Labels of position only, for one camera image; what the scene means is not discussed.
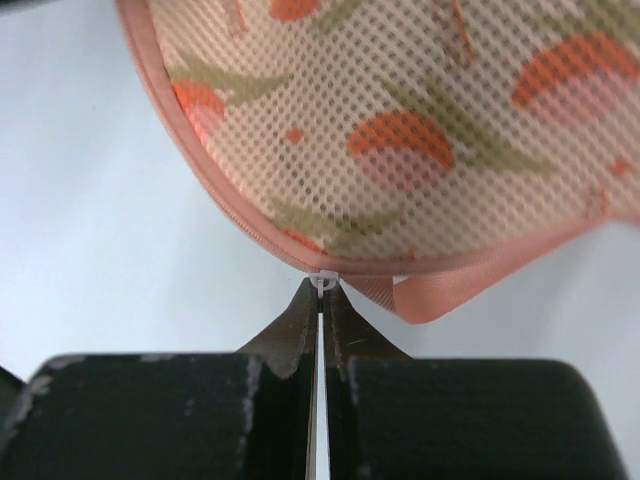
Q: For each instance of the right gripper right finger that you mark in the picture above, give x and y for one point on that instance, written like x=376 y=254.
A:
x=391 y=416

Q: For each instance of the floral mesh laundry bag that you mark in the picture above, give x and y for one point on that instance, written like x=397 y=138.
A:
x=420 y=150

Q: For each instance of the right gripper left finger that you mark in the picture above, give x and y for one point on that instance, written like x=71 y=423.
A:
x=249 y=414

